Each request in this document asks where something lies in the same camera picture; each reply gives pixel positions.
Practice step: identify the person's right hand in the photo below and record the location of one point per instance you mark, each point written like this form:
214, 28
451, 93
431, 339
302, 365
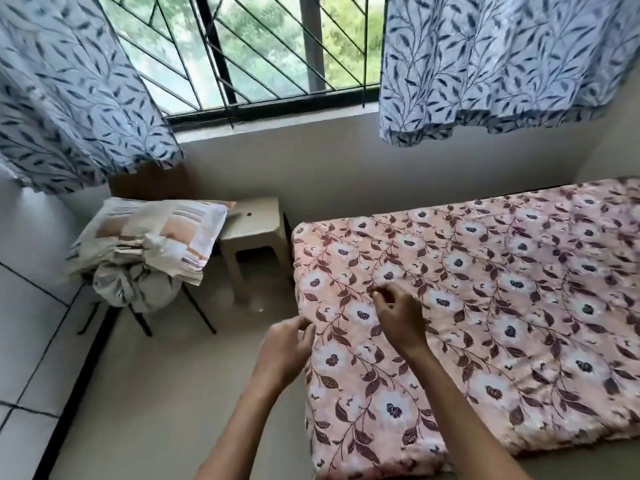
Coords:
402, 319

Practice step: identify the person's left hand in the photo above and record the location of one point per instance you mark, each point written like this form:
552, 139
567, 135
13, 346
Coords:
285, 352

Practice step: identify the pink floral bed sheet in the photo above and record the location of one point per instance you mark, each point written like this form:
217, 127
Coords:
500, 304

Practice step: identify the light blue bed sheet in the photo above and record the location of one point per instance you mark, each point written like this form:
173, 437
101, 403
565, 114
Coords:
135, 289

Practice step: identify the brown striped patchwork blanket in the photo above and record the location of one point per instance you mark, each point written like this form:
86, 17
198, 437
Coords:
165, 229

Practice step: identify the person's right forearm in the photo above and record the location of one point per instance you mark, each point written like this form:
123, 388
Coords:
460, 424

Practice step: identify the person's left forearm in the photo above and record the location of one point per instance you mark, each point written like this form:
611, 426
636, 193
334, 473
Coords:
240, 434

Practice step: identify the brown chair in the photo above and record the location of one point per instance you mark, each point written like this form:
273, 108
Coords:
150, 182

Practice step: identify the black framed window with grille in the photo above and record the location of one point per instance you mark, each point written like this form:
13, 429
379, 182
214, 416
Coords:
270, 107

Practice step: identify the wide blue leaf print curtain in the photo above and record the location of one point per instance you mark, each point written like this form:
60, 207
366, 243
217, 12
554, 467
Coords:
500, 59

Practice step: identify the narrow blue leaf print curtain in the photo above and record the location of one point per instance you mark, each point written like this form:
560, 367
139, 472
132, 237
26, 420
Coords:
65, 94

